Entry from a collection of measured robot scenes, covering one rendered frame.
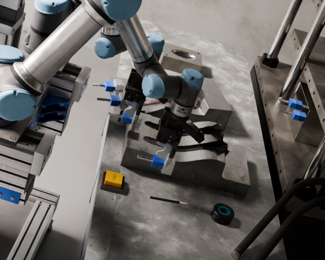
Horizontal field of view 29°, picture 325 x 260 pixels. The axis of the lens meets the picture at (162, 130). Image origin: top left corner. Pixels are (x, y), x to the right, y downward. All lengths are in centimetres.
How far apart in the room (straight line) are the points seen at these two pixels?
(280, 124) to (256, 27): 166
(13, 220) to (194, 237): 100
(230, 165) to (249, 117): 55
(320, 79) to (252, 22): 164
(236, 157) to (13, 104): 107
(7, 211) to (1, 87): 121
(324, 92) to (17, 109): 157
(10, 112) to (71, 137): 202
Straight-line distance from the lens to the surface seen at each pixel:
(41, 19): 234
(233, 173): 244
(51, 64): 176
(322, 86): 298
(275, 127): 301
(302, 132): 296
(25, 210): 294
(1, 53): 190
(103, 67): 463
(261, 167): 265
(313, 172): 256
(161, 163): 219
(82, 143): 378
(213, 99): 275
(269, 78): 345
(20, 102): 178
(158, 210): 221
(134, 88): 236
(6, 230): 283
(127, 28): 194
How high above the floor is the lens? 220
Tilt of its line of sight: 32 degrees down
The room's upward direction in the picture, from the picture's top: 20 degrees clockwise
